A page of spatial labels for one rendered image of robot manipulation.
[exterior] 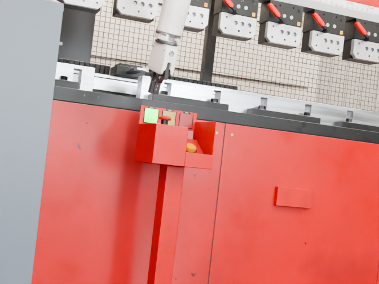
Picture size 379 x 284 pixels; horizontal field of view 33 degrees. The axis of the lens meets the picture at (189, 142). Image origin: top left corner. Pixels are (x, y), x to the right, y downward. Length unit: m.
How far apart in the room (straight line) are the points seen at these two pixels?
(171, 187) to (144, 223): 0.28
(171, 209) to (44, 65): 0.73
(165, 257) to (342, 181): 0.86
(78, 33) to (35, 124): 1.42
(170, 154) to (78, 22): 1.09
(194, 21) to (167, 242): 0.86
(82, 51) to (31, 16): 1.37
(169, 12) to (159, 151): 0.44
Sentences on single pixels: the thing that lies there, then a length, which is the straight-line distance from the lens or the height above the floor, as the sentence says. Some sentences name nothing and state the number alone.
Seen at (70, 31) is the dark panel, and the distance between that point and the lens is 2.82.
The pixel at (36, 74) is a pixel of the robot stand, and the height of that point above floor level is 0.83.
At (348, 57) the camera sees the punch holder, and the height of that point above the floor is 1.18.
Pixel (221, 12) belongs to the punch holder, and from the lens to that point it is 2.45.
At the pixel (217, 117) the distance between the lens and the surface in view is 2.28.
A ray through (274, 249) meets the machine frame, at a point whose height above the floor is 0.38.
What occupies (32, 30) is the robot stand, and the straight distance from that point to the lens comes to 1.46.
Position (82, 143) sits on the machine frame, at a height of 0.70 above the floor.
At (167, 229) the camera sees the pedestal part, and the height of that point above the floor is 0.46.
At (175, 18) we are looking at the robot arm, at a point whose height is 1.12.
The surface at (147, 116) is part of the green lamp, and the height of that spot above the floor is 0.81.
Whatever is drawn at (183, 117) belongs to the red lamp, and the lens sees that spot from 2.09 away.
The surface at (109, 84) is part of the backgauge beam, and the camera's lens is 2.56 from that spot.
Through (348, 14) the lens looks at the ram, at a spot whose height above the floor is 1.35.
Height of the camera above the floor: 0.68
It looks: 2 degrees up
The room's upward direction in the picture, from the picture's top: 6 degrees clockwise
